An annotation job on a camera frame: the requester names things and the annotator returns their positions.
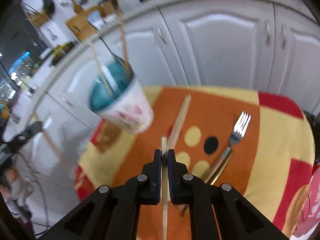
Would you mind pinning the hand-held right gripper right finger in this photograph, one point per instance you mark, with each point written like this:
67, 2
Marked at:
172, 177

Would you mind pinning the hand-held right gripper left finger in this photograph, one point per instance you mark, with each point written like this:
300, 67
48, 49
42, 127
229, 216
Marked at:
157, 175

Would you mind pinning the wooden chopstick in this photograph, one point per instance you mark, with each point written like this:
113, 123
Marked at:
98, 66
48, 137
123, 45

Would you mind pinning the floral utensil holder teal lid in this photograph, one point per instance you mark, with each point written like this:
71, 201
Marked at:
130, 112

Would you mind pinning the person's left hand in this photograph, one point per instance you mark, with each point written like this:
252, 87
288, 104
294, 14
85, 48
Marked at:
10, 178

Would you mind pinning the dark kitchen window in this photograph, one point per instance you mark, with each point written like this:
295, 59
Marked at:
10, 55

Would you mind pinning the black casserole yellow lid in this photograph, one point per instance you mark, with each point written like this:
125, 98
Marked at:
62, 52

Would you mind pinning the steel peeler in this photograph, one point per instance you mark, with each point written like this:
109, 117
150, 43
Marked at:
52, 33

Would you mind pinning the orange yellow printed blanket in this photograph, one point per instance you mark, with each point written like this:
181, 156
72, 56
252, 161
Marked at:
275, 142

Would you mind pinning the wooden cutting board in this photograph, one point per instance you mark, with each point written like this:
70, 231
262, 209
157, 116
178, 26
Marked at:
80, 25

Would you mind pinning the black hanging frying pan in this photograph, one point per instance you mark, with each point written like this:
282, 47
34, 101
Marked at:
48, 5

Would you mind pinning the white blue pouch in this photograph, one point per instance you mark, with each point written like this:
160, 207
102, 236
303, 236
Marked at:
96, 20

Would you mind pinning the pink printed bag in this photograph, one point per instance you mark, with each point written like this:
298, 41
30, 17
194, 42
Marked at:
312, 205

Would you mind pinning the trash bin with black bag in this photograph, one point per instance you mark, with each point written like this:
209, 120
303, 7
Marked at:
312, 127

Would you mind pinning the wooden knife block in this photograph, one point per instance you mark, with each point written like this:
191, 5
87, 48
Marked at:
111, 5

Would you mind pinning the bamboo wall chopstick holder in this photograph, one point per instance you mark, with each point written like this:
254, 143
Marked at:
38, 18

